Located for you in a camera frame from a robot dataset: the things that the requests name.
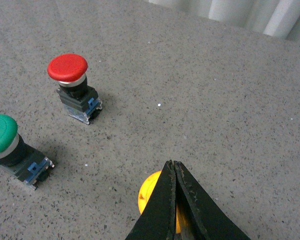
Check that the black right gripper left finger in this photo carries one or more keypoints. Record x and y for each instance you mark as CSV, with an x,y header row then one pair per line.
x,y
158,220

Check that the white pleated curtain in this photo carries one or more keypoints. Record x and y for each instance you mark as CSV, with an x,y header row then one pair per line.
x,y
276,18

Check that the green mushroom push button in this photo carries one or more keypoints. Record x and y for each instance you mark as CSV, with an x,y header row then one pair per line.
x,y
20,160

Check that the red mushroom push button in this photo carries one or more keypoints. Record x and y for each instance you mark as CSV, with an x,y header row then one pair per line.
x,y
80,100

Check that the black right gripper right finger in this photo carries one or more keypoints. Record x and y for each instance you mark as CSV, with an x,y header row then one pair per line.
x,y
198,215

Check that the yellow mushroom push button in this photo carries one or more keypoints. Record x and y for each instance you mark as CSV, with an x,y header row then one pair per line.
x,y
146,191

